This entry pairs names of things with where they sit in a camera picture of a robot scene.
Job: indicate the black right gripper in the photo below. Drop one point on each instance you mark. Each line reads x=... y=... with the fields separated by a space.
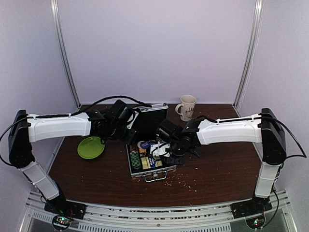
x=177 y=161

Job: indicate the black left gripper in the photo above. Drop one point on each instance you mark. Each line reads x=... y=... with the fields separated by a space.
x=130 y=138

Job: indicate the aluminium poker case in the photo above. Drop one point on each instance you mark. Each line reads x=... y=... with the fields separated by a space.
x=146 y=124

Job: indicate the blue Texas Hold'em card box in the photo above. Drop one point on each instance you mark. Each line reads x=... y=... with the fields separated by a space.
x=151 y=162

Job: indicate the purple round button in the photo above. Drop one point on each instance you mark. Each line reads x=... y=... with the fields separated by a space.
x=143 y=144

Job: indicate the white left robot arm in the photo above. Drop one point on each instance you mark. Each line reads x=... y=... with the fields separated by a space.
x=30 y=128

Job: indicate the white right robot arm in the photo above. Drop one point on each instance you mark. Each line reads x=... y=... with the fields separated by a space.
x=262 y=128

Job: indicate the green plate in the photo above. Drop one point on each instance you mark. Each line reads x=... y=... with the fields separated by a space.
x=90 y=148

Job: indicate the brown chip stack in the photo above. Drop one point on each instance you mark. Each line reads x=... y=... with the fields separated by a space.
x=133 y=149

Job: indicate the cream ceramic mug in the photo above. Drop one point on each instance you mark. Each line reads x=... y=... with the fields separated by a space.
x=185 y=108

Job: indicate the green chip stack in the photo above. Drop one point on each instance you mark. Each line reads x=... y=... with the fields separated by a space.
x=135 y=161

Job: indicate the left circuit board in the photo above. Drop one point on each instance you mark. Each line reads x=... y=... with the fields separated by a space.
x=61 y=222

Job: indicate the circuit board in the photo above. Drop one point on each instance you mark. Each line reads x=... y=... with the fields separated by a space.
x=255 y=222
x=61 y=222

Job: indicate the right circuit board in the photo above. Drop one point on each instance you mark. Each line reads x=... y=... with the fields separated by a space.
x=255 y=222

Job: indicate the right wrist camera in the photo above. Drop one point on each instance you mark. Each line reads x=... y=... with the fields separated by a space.
x=168 y=131

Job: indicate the aluminium front rail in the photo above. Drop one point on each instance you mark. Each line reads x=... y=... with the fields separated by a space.
x=200 y=218

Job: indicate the right aluminium frame post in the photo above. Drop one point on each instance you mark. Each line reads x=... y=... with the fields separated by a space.
x=248 y=64

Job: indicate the aluminium frame post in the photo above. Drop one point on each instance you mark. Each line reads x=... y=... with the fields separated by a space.
x=63 y=52
x=248 y=64

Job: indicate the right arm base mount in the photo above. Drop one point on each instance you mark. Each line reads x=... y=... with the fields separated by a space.
x=250 y=207

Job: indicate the left aluminium frame post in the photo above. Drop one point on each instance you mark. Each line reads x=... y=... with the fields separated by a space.
x=63 y=52

